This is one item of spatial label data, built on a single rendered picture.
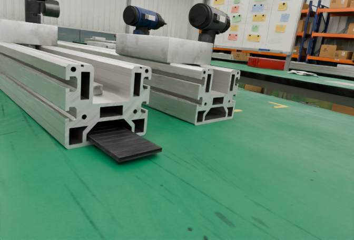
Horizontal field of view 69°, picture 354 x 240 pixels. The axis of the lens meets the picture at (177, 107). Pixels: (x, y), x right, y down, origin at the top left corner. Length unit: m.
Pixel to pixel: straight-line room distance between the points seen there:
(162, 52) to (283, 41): 3.06
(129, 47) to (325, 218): 0.41
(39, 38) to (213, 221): 0.49
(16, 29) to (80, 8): 12.02
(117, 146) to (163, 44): 0.22
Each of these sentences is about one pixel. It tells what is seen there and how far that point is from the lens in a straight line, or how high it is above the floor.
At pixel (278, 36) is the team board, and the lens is 3.48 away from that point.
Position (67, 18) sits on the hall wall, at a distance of 12.36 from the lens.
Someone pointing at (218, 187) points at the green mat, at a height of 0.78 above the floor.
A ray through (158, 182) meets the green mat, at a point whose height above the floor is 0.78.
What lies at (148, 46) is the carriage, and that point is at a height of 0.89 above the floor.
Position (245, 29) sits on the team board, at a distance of 3.79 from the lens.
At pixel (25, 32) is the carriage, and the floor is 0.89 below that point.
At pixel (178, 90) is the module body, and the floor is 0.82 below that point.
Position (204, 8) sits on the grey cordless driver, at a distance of 0.65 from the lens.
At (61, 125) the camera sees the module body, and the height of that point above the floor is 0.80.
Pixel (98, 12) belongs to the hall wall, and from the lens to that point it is 12.82.
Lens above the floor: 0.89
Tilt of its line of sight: 13 degrees down
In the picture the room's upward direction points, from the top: 7 degrees clockwise
